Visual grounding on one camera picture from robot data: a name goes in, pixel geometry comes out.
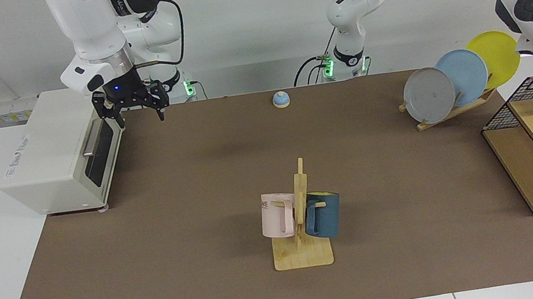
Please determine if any pale toaster oven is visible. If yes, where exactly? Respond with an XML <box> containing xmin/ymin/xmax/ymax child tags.
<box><xmin>0</xmin><ymin>81</ymin><xmax>137</xmax><ymax>226</ymax></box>

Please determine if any yellow plate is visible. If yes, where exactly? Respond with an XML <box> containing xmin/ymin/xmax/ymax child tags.
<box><xmin>464</xmin><ymin>27</ymin><xmax>525</xmax><ymax>92</ymax></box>

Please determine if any light blue plate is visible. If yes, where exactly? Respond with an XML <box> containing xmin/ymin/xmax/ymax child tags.
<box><xmin>433</xmin><ymin>45</ymin><xmax>492</xmax><ymax>110</ymax></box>

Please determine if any brown table cloth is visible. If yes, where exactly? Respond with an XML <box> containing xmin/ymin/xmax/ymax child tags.
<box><xmin>0</xmin><ymin>52</ymin><xmax>533</xmax><ymax>299</ymax></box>

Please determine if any wooden plate rack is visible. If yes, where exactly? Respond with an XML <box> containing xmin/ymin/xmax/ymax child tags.
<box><xmin>396</xmin><ymin>73</ymin><xmax>502</xmax><ymax>134</ymax></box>

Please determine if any grey plate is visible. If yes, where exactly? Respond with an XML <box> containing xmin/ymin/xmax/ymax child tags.
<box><xmin>400</xmin><ymin>64</ymin><xmax>460</xmax><ymax>128</ymax></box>

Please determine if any pink mug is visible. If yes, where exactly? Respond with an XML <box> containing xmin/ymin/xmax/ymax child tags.
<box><xmin>257</xmin><ymin>190</ymin><xmax>301</xmax><ymax>242</ymax></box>

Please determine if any dark teal mug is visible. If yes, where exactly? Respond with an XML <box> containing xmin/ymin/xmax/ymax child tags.
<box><xmin>300</xmin><ymin>188</ymin><xmax>346</xmax><ymax>242</ymax></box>

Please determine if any wooden cup stand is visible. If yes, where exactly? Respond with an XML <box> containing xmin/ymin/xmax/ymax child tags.
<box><xmin>261</xmin><ymin>155</ymin><xmax>335</xmax><ymax>272</ymax></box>

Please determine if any black base cable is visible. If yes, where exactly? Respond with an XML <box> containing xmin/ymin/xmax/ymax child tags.
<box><xmin>286</xmin><ymin>25</ymin><xmax>343</xmax><ymax>88</ymax></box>
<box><xmin>192</xmin><ymin>78</ymin><xmax>209</xmax><ymax>102</ymax></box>

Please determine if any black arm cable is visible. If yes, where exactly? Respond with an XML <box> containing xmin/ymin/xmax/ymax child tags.
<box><xmin>107</xmin><ymin>0</ymin><xmax>190</xmax><ymax>74</ymax></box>

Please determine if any white wall outlet strip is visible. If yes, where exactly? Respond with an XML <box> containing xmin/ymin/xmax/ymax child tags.
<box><xmin>0</xmin><ymin>95</ymin><xmax>43</xmax><ymax>126</ymax></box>

